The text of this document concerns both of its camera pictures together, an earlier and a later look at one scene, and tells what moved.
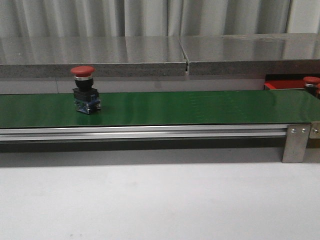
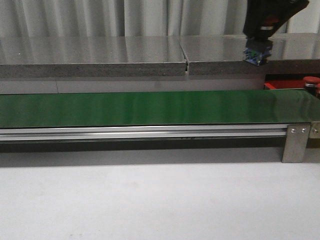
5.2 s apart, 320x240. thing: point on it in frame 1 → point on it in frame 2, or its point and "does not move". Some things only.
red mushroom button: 86,97 → 258,50
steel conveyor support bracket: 296,140 does not move
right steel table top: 243,54 does not move
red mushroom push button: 310,86 does not move
